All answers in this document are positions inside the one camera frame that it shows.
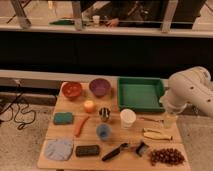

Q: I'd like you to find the blue plastic cup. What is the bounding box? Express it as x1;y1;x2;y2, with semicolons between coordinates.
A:
96;124;111;141

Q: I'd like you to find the yellow orange apple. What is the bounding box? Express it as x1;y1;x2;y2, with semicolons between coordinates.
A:
83;100;95;113

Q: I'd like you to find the purple bowl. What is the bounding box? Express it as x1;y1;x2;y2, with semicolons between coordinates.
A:
89;78;111;97

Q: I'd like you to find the red bowl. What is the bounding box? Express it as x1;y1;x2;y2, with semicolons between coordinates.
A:
62;82;82;99

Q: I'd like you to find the bunch of dark grapes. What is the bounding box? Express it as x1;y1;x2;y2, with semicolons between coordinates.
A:
149;148;185;166

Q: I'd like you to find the orange carrot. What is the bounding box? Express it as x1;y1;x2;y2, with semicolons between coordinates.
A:
74;116;90;137

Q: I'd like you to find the thin metal utensil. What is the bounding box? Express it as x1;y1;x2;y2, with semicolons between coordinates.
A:
139;117;164;123

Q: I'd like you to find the white cup on shelf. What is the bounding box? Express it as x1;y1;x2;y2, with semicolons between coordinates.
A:
92;15;100;26

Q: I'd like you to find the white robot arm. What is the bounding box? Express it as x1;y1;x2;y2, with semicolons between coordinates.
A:
159;66;213;129

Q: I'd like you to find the blue grey cloth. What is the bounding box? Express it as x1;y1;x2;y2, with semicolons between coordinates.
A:
44;139;74;161

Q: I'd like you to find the black handled peeler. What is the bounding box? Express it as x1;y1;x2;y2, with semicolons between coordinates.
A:
101;143;129;162

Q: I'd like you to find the green plastic tray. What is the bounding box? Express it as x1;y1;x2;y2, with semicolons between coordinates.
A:
117;77;165;112

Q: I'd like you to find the white paper cup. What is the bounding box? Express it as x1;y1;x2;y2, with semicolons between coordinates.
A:
120;109;136;129

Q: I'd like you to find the teal sponge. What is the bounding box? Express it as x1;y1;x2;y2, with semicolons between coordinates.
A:
53;112;73;125

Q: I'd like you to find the black cable on floor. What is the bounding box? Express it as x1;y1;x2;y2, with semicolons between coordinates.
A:
0;79;37;131

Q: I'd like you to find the dark green sponge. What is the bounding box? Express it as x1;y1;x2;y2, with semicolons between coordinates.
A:
75;145;100;157

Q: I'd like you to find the yellow banana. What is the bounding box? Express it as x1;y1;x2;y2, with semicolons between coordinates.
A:
143;129;173;140

